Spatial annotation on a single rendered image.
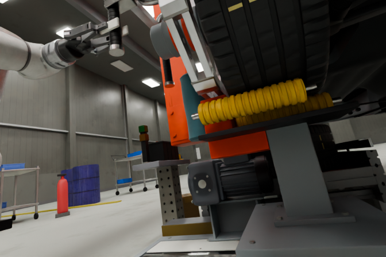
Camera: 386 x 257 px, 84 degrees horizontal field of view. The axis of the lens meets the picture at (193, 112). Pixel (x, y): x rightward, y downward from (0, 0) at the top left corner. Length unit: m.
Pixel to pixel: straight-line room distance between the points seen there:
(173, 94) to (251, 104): 0.79
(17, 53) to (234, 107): 0.66
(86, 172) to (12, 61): 4.64
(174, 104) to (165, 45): 0.52
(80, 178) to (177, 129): 4.36
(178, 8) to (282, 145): 0.41
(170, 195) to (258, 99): 1.01
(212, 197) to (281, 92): 0.54
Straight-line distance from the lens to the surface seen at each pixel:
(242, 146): 0.59
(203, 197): 0.92
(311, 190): 0.59
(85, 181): 5.37
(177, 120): 1.19
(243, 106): 0.51
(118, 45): 0.69
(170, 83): 0.94
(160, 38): 0.78
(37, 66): 0.88
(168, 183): 1.36
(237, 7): 0.46
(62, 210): 4.10
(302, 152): 0.59
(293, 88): 0.51
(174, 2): 0.53
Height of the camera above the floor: 0.38
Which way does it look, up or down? 15 degrees up
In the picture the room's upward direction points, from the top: 9 degrees counter-clockwise
